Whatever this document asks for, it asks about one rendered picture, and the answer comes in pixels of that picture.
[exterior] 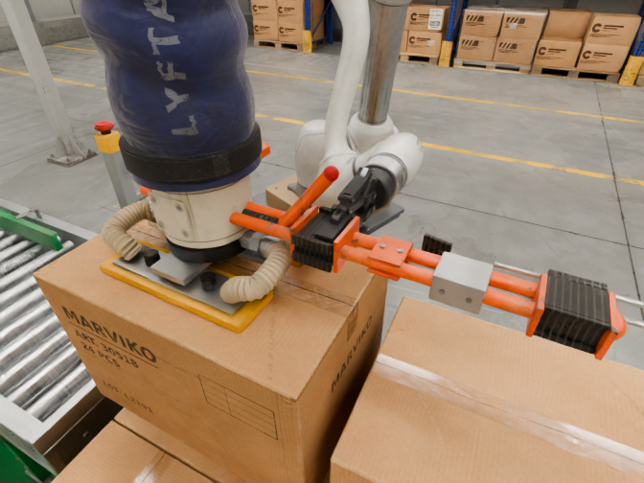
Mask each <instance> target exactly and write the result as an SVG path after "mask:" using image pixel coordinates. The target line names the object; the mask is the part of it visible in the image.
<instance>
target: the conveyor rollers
mask: <svg viewBox="0 0 644 483"><path fill-rule="evenodd" d="M57 238H58V240H59V242H60V244H61V245H63V248H62V249H61V250H59V251H56V250H54V249H52V248H49V247H47V246H45V245H42V244H40V243H37V242H35V241H31V240H29V239H26V238H24V237H22V236H19V235H17V234H14V233H13V232H10V231H8V230H6V229H3V228H1V227H0V330H1V329H2V328H4V327H5V326H7V325H8V324H10V323H11V322H12V321H13V320H15V319H16V318H18V317H19V316H21V315H22V314H24V313H25V312H27V311H29V312H27V313H26V314H24V315H23V316H21V317H20V318H18V319H17V320H15V321H14V322H12V323H11V324H10V325H9V326H7V327H6V328H4V329H3V330H1V331H0V349H2V348H3V347H5V346H6V345H8V344H9V343H11V342H12V341H13V340H15V339H16V338H18V337H19V336H20V335H22V334H23V333H24V332H26V331H27V330H29V329H30V328H31V327H33V326H34V325H36V324H37V323H39V322H40V321H42V320H43V319H44V318H46V317H47V316H49V315H50V314H52V313H53V312H54V311H53V310H52V308H51V306H50V304H49V303H48V301H47V300H46V297H45V296H44V294H43V292H42V291H41V289H40V287H39V285H38V284H37V282H36V280H35V278H34V276H33V273H34V272H36V271H38V270H39V269H41V268H42V267H44V266H45V265H48V264H49V263H51V262H53V261H55V260H56V259H58V258H60V257H61V256H63V255H65V254H66V253H68V252H70V251H72V250H73V249H75V248H76V246H75V245H74V244H73V243H72V242H71V241H66V242H65V243H62V240H61V239H60V238H59V237H57ZM32 291H33V292H32ZM28 293H29V294H28ZM27 294H28V295H27ZM25 295H26V296H25ZM24 296H25V297H24ZM22 297H23V298H22ZM19 299H20V300H19ZM17 300H18V301H17ZM44 300H46V301H44ZM16 301H17V302H16ZM42 301H44V302H43V303H41V302H42ZM14 302H15V303H14ZM39 303H41V304H40V305H38V304H39ZM36 305H38V306H37V307H35V306H36ZM33 307H35V308H34V309H33ZM30 309H32V310H30ZM60 327H62V326H61V324H60V323H59V321H58V318H57V317H56V315H55V314H53V315H52V316H50V317H49V318H48V319H46V320H45V321H43V322H42V323H40V324H39V325H38V326H36V327H35V328H33V329H32V330H30V331H29V332H28V333H26V334H24V335H23V336H21V337H20V338H19V339H17V340H16V341H14V342H13V344H11V345H10V346H8V347H7V348H5V349H4V350H3V351H1V352H0V372H1V371H2V370H4V369H5V368H6V367H8V366H9V365H10V364H12V363H13V362H14V361H16V360H17V359H18V358H20V357H22V356H23V355H24V354H26V353H27V352H28V351H30V350H31V349H32V348H33V347H34V346H35V345H37V344H38V343H40V342H41V341H42V340H44V339H45V338H46V337H48V336H49V335H50V334H52V333H53V332H55V331H56V330H58V329H59V328H60ZM70 342H71V341H70V339H69V337H68V335H67V334H66V332H65V330H64V329H62V330H61V331H59V332H58V333H56V334H55V335H54V336H52V337H51V338H50V339H48V340H47V341H45V342H44V343H43V344H41V345H40V346H39V347H37V348H36V349H35V350H33V351H32V352H31V353H29V354H28V355H27V356H25V357H24V358H22V359H21V360H20V361H18V362H17V363H16V364H14V365H13V366H12V367H11V368H10V369H8V370H7V371H6V372H4V373H3V374H2V375H0V394H1V395H3V394H5V393H6V392H7V391H9V390H10V389H11V388H12V387H14V386H15V385H16V384H17V383H19V382H20V381H21V380H23V379H24V378H25V377H27V376H28V375H29V374H31V372H32V371H33V370H35V369H36V368H37V367H39V366H40V365H41V364H42V363H44V362H45V361H46V360H47V359H49V358H50V357H52V356H53V355H54V354H55V353H57V352H58V351H59V350H61V349H62V348H63V347H64V346H66V345H67V344H68V343H70ZM79 359H80V356H79V354H78V353H77V351H76V349H75V348H74V346H73V345H72V346H70V347H69V348H68V349H66V350H65V351H64V352H63V353H61V354H60V355H59V356H57V357H56V358H55V359H54V360H52V361H51V362H50V363H48V364H47V365H46V366H45V367H43V368H42V369H41V370H40V371H38V372H37V373H36V374H35V375H33V376H32V377H31V378H29V379H28V380H27V381H25V382H24V383H23V384H22V385H20V386H19V387H18V388H17V389H15V390H14V391H13V392H11V393H10V394H9V395H8V396H7V397H6V398H7V399H8V400H10V401H11V402H13V403H15V404H16V405H18V406H19V407H20V408H21V407H22V406H23V405H24V404H26V403H27V402H28V401H29V400H31V399H32V398H33V397H34V396H35V395H37V394H38V393H39V392H40V391H41V390H43V389H44V388H45V387H46V386H47V385H49V384H50V383H51V382H52V381H53V380H55V379H56V378H57V377H58V376H60V375H61V374H62V373H63V372H64V371H66V370H67V369H68V368H69V367H70V366H72V365H73V364H74V363H75V362H76V361H78V360H79ZM90 377H91V376H90V374H89V373H88V371H87V369H86V367H85V366H84V364H83V363H81V364H80V365H79V366H78V367H77V368H75V369H74V370H73V371H72V372H71V373H70V374H68V375H67V376H66V377H65V378H64V379H62V380H61V381H60V382H59V383H57V384H56V385H55V386H54V387H53V388H52V389H50V390H49V391H48V392H47V393H46V394H44V395H43V396H42V397H41V398H40V399H38V400H37V401H36V402H35V403H34V404H32V405H31V406H30V407H29V408H28V409H26V410H25V411H26V412H28V413H29V414H31V415H32V416H34V417H35V418H37V419H38V420H39V421H41V420H43V419H44V418H45V417H46V416H47V415H48V414H49V413H50V412H52V411H53V410H54V409H55V408H56V407H57V406H58V405H59V404H61V403H62V402H63V401H64V400H65V399H66V398H67V397H69V396H70V395H71V394H72V393H73V392H74V391H75V390H76V389H78V388H79V387H80V386H81V385H82V384H83V383H84V382H85V381H87V380H88V379H89V378H90Z"/></svg>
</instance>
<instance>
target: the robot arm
mask: <svg viewBox="0 0 644 483"><path fill-rule="evenodd" d="M331 1H332V3H333V5H334V7H335V9H336V12H337V14H338V16H339V18H340V20H341V24H342V28H343V42H342V48H341V54H340V58H339V62H338V66H337V70H336V75H335V79H334V83H333V91H332V95H331V99H330V103H329V107H328V112H327V116H326V121H325V120H312V121H309V122H307V123H305V124H304V125H303V126H302V128H301V129H300V131H299V134H298V137H297V141H296V146H295V168H296V174H297V182H293V183H289V184H287V189H288V190H290V191H292V192H293V193H295V194H296V195H297V196H298V197H300V196H301V195H302V194H303V193H304V192H305V191H306V190H307V188H308V187H309V186H310V185H311V184H312V182H313V181H314V180H315V179H316V178H317V177H318V176H319V175H320V174H321V173H322V172H323V171H324V170H325V168H326V167H328V166H330V165H332V166H335V167H337V168H338V170H339V177H338V178H337V180H336V181H335V182H334V183H333V184H332V185H331V186H330V187H329V188H328V189H327V190H326V191H325V192H324V193H323V194H322V195H321V196H320V197H319V198H318V199H316V200H315V201H314V203H313V204H312V206H313V205H317V206H318V209H319V207H320V206H324V207H328V208H332V211H334V213H333V214H332V215H331V216H330V217H329V218H328V219H327V221H326V222H325V223H324V224H323V225H322V226H321V227H320V228H319V229H318V231H317V232H316V233H315V237H316V238H318V239H320V240H323V241H327V242H333V241H334V240H335V239H336V237H337V236H338V235H339V234H340V233H341V231H342V230H343V229H344V228H345V226H346V225H347V224H348V223H349V222H350V220H351V217H350V215H351V214H353V215H357V216H358V217H360V220H359V233H362V234H364V233H367V231H368V229H369V227H368V226H367V224H365V222H366V220H367V219H368V218H369V217H370V216H371V214H372V213H373V212H374V211H376V210H378V209H381V208H382V207H384V206H385V205H386V204H387V202H389V201H391V200H393V199H394V198H395V197H396V196H397V195H398V194H399V192H400V191H401V189H402V188H403V187H405V186H406V185H407V184H408V183H409V182H410V181H411V180H412V179H413V178H414V177H415V175H416V174H417V172H418V171H419V169H420V168H421V165H422V162H423V158H424V148H423V147H422V145H421V143H420V141H419V140H418V138H417V136H415V135H414V134H412V133H408V132H399V130H398V129H397V128H396V127H395V126H393V122H392V120H391V118H390V117H389V116H388V108H389V104H390V99H391V94H392V88H393V83H394V78H395V73H396V68H397V63H398V58H399V54H400V49H401V45H402V39H403V30H404V25H405V19H406V15H407V10H408V5H409V3H410V2H411V1H412V0H373V1H372V9H371V16H369V7H368V0H331ZM364 61H365V62H364ZM363 65H364V70H363V78H362V86H361V94H360V102H359V110H358V112H357V113H356V114H355V115H354V116H353V117H352V119H351V122H350V123H349V124H348V126H347V122H348V118H349V115H350V111H351V108H352V104H353V101H354V97H355V94H356V91H357V86H358V82H359V79H360V75H361V72H362V68H363ZM346 128H347V129H346ZM312 206H311V207H312ZM311 207H310V208H311ZM310 208H309V209H310ZM347 215H349V216H347Z"/></svg>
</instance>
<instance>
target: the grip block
mask: <svg viewBox="0 0 644 483"><path fill-rule="evenodd" d="M333 213H334V211H332V208H328V207H324V206H320V207H319V213H318V206H317V205H313V206H312V207H311V208H310V209H309V210H308V211H307V212H306V214H304V215H303V216H302V217H301V218H299V219H298V220H297V221H296V222H295V223H294V224H293V225H292V226H291V227H290V228H289V240H290V254H291V259H292V260H293V261H295V262H297V263H300V264H303V265H308V266H311V267H314V268H317V269H320V270H323V271H326V272H329V273H331V271H332V265H333V273H337V272H338V271H339V270H340V268H341V267H342V266H344V264H345V263H346V262H347V260H344V259H341V258H340V253H341V249H342V247H343V246H344V245H345V244H346V245H349V246H352V247H355V248H357V246H355V245H352V237H353V234H354V233H355V232H358V233H359V220H360V217H358V216H357V215H353V214H350V217H351V220H350V222H349V223H348V224H347V225H346V226H345V228H344V229H343V230H342V231H341V233H340V234H339V235H338V236H337V237H336V239H335V240H334V241H333V242H329V241H323V240H320V239H318V238H316V237H315V233H316V232H317V231H318V229H319V228H320V227H321V226H322V225H323V224H324V223H325V222H326V221H327V219H328V218H329V217H330V216H331V215H332V214H333Z"/></svg>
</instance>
